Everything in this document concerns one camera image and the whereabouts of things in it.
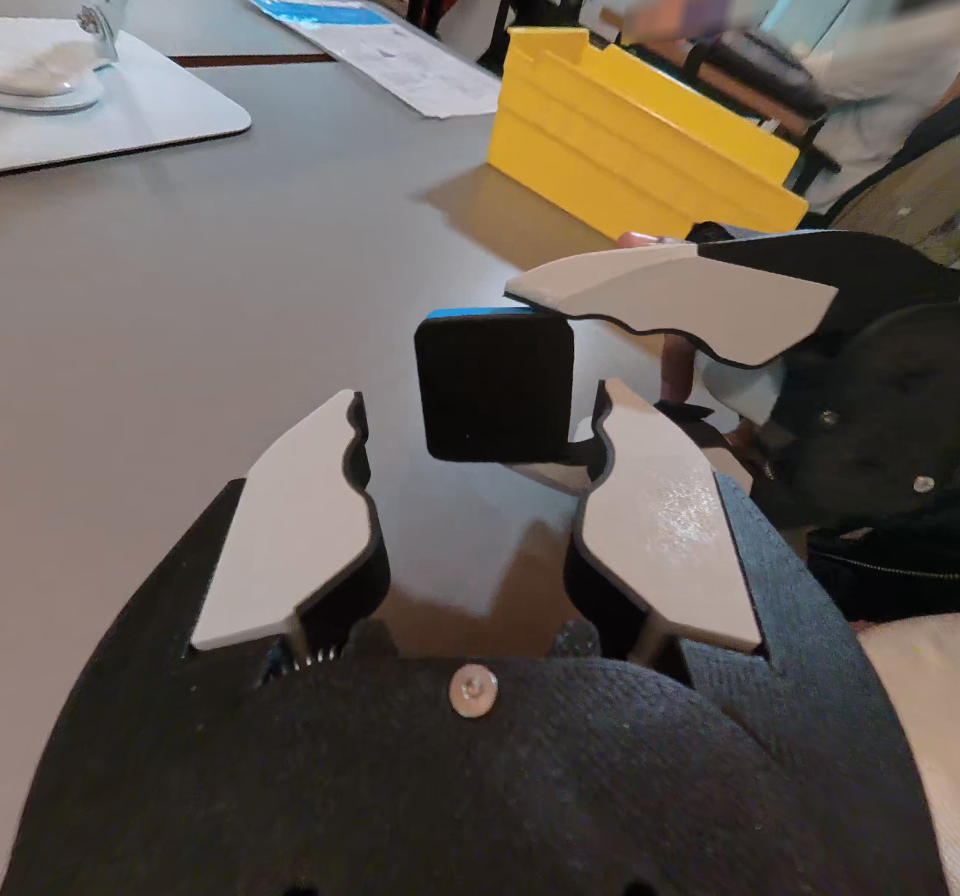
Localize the black backpack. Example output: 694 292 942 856
686 29 830 121

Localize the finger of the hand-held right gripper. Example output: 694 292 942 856
512 423 603 497
504 242 840 426

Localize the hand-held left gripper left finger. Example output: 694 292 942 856
189 389 391 668

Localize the grey desk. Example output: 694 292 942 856
0 0 751 867

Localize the person's right hand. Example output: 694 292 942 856
616 230 695 404

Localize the yellow plastic bin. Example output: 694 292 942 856
487 26 810 241

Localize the blue and black eraser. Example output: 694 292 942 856
414 307 576 464

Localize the white tilting stand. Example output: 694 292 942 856
0 0 252 173

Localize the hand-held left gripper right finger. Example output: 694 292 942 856
564 378 764 665

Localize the cream white shirt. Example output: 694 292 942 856
855 614 960 896

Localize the printed paper sheet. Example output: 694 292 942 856
232 0 502 119

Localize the dark green zip jacket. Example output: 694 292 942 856
806 528 960 623

